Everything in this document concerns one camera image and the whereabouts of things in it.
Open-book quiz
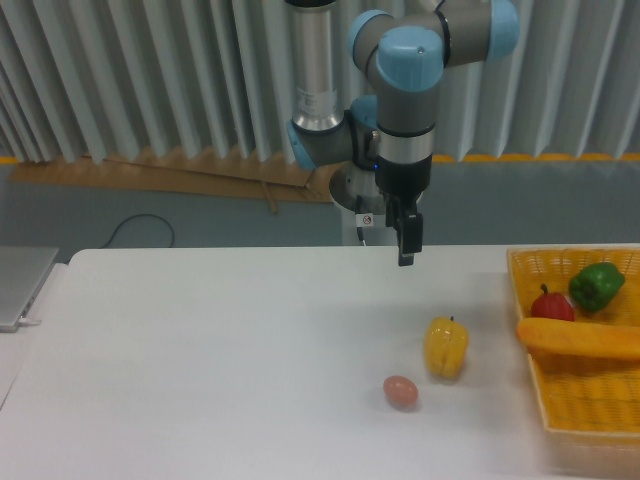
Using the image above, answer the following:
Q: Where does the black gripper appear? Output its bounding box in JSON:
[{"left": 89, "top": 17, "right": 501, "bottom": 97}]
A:
[{"left": 375, "top": 156, "right": 432, "bottom": 266}]

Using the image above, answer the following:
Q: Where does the green bell pepper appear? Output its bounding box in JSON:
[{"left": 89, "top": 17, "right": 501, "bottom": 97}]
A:
[{"left": 569, "top": 262, "right": 625, "bottom": 313}]

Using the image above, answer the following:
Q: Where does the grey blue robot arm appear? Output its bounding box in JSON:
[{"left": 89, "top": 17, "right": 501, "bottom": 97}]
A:
[{"left": 287, "top": 1, "right": 520, "bottom": 266}]

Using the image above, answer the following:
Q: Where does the brown cardboard sheet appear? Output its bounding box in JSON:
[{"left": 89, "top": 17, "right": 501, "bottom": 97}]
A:
[{"left": 9, "top": 153, "right": 338, "bottom": 214}]

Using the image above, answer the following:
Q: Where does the yellow bell pepper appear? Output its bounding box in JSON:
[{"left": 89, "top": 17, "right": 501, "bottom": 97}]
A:
[{"left": 423, "top": 316, "right": 469, "bottom": 380}]

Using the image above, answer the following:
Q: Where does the brown egg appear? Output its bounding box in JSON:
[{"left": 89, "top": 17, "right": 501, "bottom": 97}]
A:
[{"left": 383, "top": 375, "right": 419, "bottom": 410}]

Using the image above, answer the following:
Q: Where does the red bell pepper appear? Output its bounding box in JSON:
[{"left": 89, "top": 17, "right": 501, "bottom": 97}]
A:
[{"left": 530, "top": 284, "right": 575, "bottom": 322}]

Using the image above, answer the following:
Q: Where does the orange carrot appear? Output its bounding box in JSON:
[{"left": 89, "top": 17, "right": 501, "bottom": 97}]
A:
[{"left": 516, "top": 317, "right": 639, "bottom": 361}]

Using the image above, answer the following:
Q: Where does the silver laptop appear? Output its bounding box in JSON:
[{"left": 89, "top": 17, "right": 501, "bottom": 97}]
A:
[{"left": 0, "top": 246, "right": 58, "bottom": 333}]

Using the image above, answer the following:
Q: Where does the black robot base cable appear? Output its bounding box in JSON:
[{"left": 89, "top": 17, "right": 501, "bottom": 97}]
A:
[{"left": 354, "top": 195, "right": 370, "bottom": 247}]

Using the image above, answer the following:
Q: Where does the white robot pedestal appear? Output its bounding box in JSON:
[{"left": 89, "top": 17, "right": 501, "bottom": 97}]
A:
[{"left": 329, "top": 163, "right": 407, "bottom": 246}]

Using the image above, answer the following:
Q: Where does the black floor cable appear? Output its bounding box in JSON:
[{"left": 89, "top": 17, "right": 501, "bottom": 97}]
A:
[{"left": 97, "top": 213, "right": 176, "bottom": 249}]

